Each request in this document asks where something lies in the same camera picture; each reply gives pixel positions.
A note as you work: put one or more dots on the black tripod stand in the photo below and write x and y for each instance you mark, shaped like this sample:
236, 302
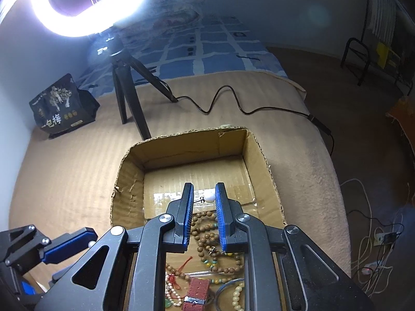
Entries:
121, 103

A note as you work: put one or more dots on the yellow box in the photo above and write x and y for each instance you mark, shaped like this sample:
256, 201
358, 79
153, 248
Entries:
382, 53

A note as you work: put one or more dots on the white power strip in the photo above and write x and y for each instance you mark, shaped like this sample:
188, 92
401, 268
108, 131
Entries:
377, 239

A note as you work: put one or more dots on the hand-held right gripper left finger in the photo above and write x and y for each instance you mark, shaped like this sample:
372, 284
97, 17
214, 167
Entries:
188, 220

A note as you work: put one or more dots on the orange cloth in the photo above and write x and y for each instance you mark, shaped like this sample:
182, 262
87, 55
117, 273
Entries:
405, 116

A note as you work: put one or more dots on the black clothes rack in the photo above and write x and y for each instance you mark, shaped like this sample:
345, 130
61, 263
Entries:
364, 68

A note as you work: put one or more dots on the blue checked blanket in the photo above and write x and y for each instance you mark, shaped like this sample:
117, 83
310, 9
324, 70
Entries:
220, 55

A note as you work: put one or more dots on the patterned pillow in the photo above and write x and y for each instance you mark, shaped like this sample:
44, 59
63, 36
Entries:
181, 19

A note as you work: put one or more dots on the cardboard box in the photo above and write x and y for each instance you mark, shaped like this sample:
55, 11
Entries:
201, 149

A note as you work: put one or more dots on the black printed snack bag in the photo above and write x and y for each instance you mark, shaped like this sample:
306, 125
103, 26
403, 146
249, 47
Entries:
58, 110

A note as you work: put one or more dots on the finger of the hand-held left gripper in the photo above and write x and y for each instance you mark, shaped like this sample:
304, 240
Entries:
64, 247

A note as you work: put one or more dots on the dark hanging clothes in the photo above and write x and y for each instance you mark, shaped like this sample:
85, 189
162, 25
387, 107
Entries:
403, 45

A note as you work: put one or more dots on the white striped hanging cloth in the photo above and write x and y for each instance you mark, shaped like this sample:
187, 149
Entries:
382, 9

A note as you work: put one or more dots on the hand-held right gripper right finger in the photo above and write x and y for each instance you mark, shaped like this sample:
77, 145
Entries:
221, 220

